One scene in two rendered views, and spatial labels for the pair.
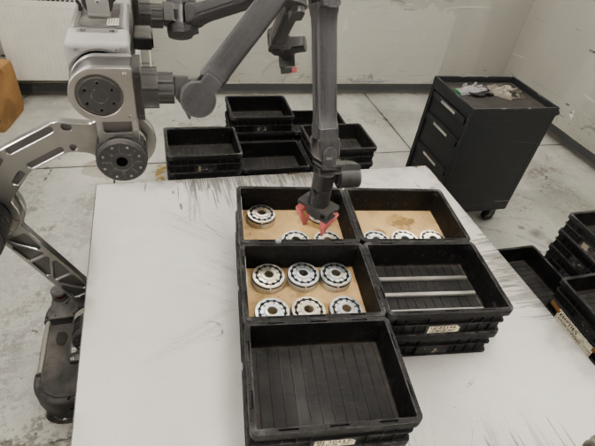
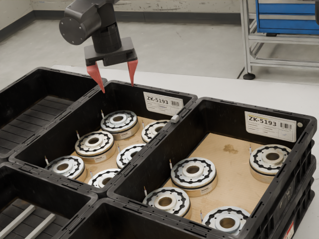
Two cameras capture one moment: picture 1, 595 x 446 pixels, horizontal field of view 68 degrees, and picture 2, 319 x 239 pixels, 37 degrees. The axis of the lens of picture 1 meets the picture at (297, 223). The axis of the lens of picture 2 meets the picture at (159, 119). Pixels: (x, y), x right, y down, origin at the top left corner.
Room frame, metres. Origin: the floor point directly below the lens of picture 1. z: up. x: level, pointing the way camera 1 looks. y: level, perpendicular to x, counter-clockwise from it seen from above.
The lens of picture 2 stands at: (1.76, -0.54, 1.54)
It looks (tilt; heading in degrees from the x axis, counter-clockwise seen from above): 32 degrees down; 143
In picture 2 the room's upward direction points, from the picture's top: 11 degrees counter-clockwise
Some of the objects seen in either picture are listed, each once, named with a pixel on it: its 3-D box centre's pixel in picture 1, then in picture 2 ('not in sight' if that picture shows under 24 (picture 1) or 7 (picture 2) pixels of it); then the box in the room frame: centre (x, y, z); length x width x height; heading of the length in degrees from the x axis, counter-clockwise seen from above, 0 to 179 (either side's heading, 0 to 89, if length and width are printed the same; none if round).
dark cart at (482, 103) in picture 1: (468, 154); not in sight; (2.69, -1.06, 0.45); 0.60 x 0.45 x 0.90; 111
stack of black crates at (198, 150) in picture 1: (203, 174); not in sight; (2.10, 0.59, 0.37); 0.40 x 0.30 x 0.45; 111
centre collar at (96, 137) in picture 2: (308, 309); (93, 141); (0.84, -0.07, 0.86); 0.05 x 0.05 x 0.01
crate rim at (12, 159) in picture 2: (308, 280); (107, 130); (0.91, -0.06, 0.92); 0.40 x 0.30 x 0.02; 104
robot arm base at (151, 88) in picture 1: (154, 88); not in sight; (0.91, 0.36, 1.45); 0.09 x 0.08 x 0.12; 21
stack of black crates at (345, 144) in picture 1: (332, 167); not in sight; (2.40, -0.16, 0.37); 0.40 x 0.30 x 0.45; 111
